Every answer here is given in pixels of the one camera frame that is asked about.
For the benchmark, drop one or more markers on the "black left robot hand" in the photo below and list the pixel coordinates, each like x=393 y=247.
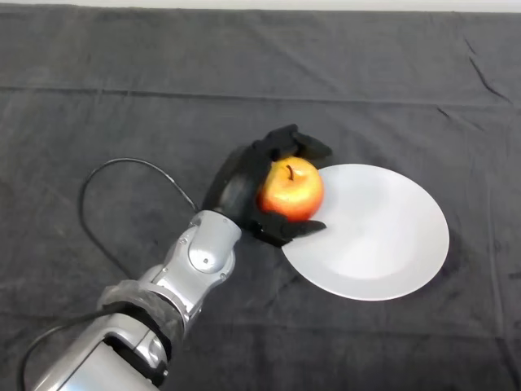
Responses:
x=240 y=183

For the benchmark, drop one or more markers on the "white round plate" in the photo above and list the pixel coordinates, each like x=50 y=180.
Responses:
x=374 y=240

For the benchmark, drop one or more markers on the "black table cloth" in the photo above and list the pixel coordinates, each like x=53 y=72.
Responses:
x=285 y=81

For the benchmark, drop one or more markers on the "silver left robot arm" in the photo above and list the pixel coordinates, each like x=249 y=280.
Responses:
x=163 y=305

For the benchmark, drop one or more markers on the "red yellow apple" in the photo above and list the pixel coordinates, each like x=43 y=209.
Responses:
x=291 y=193

